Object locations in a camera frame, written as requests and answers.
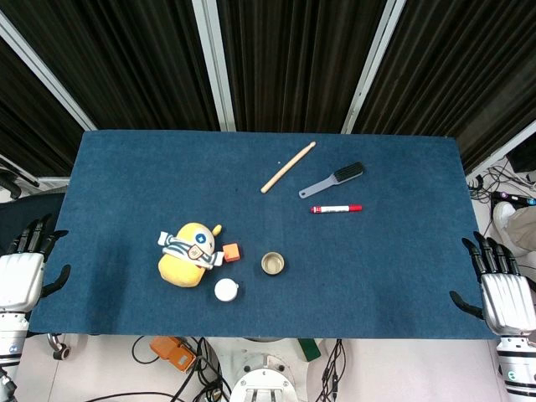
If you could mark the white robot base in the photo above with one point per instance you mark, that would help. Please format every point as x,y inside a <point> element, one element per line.
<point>264,377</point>

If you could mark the wooden drumstick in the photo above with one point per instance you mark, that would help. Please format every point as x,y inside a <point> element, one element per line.
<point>288,167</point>

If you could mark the white round container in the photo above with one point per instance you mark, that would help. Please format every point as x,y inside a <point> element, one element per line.
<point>226,290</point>

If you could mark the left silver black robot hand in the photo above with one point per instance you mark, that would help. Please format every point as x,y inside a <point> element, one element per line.
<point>19,276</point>

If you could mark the yellow plush toy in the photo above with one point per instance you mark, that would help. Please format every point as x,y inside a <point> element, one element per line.
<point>188,255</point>

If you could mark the brass metal cup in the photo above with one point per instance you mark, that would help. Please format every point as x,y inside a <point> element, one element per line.
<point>272,263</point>

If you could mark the orange power box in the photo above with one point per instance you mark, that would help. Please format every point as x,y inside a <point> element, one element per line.
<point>172,353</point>

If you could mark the chair caster wheel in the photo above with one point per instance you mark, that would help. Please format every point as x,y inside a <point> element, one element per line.
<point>60,346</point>

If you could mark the orange cube block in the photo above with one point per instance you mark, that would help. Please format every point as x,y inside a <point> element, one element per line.
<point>231,252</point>

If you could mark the red white marker pen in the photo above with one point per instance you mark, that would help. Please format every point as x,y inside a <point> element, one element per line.
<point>336,208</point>

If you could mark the beige trouser leg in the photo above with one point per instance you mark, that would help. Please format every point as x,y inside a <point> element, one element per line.
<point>523,230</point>

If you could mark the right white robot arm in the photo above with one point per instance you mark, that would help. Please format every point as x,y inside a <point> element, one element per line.
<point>517,364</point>

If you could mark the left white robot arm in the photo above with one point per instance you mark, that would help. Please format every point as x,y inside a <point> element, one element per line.
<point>10,339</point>

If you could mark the blue felt table mat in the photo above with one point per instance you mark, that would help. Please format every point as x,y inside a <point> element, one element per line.
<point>268,234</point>

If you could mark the black power strip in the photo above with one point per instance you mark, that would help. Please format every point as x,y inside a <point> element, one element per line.
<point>513,197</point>

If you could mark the green block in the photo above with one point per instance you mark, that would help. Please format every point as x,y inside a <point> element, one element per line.
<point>309,349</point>

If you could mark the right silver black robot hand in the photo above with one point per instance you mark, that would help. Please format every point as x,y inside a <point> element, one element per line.
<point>504,297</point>

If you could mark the grey black bristle brush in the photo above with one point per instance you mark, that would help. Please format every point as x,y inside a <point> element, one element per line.
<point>331,180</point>

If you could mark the black monitor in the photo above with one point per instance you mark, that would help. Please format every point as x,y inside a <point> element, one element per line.
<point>522,157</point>

